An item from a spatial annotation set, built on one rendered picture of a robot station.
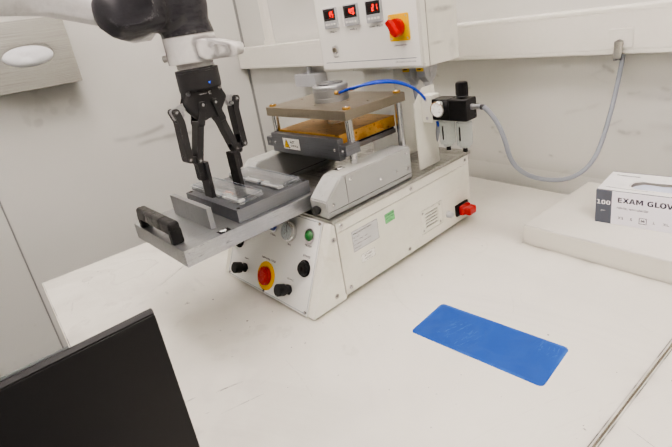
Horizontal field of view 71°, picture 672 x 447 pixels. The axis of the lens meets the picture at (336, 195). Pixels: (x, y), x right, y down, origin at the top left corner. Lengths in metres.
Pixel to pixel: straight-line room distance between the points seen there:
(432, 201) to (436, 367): 0.44
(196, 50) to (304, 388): 0.57
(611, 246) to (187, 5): 0.88
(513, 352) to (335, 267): 0.34
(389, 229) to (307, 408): 0.42
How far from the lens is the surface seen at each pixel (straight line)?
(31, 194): 2.29
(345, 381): 0.80
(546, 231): 1.10
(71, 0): 0.99
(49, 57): 2.13
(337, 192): 0.89
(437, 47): 1.09
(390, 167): 0.99
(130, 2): 0.85
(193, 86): 0.87
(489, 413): 0.74
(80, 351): 0.41
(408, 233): 1.06
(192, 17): 0.86
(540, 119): 1.40
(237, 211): 0.84
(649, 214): 1.11
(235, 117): 0.92
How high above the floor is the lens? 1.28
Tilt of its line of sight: 20 degrees down
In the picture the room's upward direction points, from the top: 9 degrees counter-clockwise
